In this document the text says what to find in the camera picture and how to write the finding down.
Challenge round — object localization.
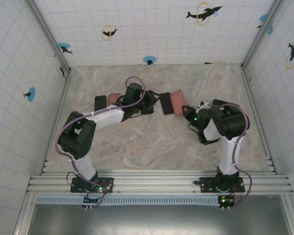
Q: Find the black screen smartphone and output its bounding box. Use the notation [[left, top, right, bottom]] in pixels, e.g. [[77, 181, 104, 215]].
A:
[[159, 92, 174, 116]]

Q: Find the pink phone case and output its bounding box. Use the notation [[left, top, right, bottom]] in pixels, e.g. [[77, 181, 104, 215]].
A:
[[108, 93, 122, 106], [170, 90, 188, 117]]

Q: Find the blue smartphone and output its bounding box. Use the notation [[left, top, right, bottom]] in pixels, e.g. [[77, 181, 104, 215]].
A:
[[94, 95, 107, 115]]

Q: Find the blue circle fish sticker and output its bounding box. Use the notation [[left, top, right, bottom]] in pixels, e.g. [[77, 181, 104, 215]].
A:
[[143, 55, 157, 66], [23, 86, 36, 102]]

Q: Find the small black controller board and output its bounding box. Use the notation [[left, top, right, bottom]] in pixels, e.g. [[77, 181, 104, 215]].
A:
[[82, 195, 106, 209], [218, 195, 235, 211]]

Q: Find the blue circle shark sticker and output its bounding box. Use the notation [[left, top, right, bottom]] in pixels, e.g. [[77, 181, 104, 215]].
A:
[[57, 43, 74, 55]]

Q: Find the red circuit board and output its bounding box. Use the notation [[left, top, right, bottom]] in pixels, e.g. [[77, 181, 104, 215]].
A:
[[98, 179, 113, 192]]

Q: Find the grey metal sheet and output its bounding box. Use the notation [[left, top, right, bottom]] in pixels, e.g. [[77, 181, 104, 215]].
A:
[[31, 204, 291, 235]]

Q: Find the aluminium table edge rail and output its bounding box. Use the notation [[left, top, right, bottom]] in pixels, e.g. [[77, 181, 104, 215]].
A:
[[241, 68, 278, 175], [40, 73, 73, 175]]

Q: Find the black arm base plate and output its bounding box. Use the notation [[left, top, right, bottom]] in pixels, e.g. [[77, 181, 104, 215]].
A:
[[70, 177, 114, 194], [199, 176, 245, 193]]

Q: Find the dolphin yellow ring sticker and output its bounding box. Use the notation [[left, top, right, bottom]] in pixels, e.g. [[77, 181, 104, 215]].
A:
[[101, 24, 119, 41]]

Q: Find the aluminium rail beam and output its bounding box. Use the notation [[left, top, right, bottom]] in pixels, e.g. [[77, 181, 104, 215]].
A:
[[26, 174, 294, 196]]

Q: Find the white slotted cable duct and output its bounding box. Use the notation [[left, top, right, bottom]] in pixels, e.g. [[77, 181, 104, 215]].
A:
[[35, 195, 222, 206]]

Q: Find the whale yellow ring sticker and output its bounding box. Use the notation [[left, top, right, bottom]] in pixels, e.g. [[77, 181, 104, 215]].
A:
[[185, 1, 223, 26]]

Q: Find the aluminium corner post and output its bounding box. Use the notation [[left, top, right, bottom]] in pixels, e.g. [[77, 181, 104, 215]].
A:
[[24, 0, 72, 74], [241, 0, 285, 69]]

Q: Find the spiny fish ring sticker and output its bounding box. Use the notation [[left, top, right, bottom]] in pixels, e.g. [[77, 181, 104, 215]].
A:
[[285, 43, 294, 70]]

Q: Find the aluminium frame leg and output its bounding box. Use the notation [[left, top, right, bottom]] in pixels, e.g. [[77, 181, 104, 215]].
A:
[[13, 194, 37, 235], [280, 194, 294, 235]]

